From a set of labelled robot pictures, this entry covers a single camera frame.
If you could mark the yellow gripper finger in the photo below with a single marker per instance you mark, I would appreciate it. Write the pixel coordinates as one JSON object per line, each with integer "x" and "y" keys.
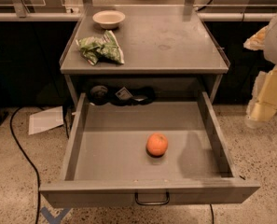
{"x": 263, "y": 105}
{"x": 256, "y": 41}

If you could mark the orange fruit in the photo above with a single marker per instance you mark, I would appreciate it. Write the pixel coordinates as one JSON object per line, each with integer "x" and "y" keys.
{"x": 157, "y": 144}

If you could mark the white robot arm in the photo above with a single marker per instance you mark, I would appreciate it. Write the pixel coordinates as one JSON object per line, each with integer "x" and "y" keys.
{"x": 270, "y": 49}

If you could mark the grey counter cabinet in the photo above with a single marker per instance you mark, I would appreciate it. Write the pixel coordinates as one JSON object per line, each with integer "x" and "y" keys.
{"x": 155, "y": 40}

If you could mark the grey open drawer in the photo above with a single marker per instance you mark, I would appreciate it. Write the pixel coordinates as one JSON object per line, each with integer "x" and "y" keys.
{"x": 106, "y": 161}

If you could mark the white tag label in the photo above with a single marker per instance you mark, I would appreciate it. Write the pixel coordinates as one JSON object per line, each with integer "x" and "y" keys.
{"x": 123, "y": 94}

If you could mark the white paper bowl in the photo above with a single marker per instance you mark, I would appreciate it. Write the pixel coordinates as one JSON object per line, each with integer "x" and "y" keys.
{"x": 109, "y": 19}

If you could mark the green chip bag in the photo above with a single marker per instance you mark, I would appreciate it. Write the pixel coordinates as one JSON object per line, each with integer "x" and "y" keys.
{"x": 95, "y": 48}

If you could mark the white paper sheet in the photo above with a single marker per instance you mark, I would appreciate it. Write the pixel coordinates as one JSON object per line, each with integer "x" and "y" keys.
{"x": 45, "y": 120}

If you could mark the blue floor tape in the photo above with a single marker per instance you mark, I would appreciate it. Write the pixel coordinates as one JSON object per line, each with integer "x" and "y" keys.
{"x": 54, "y": 219}

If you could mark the black drawer handle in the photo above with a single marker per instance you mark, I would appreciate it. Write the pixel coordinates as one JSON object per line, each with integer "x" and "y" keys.
{"x": 152, "y": 199}

